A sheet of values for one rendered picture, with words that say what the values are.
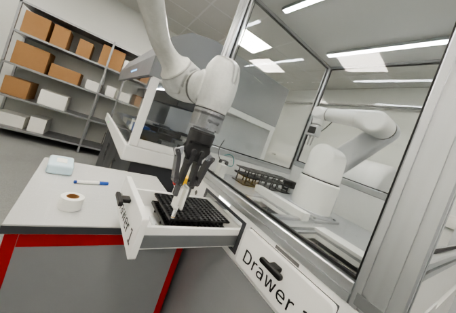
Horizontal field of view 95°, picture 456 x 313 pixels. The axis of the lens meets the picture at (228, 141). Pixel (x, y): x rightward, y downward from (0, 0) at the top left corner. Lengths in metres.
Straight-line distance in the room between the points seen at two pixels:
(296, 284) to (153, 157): 1.17
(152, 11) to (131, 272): 0.87
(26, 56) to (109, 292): 3.96
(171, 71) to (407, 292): 0.71
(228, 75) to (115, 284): 0.84
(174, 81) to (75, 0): 4.48
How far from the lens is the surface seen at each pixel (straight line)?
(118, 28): 4.95
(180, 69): 0.65
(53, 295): 0.99
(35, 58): 4.51
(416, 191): 0.53
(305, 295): 0.61
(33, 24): 4.57
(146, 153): 1.50
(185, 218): 0.69
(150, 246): 0.63
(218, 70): 0.57
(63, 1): 5.07
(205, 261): 0.92
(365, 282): 0.56
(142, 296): 1.09
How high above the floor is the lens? 1.18
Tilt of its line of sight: 2 degrees down
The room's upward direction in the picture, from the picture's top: 20 degrees clockwise
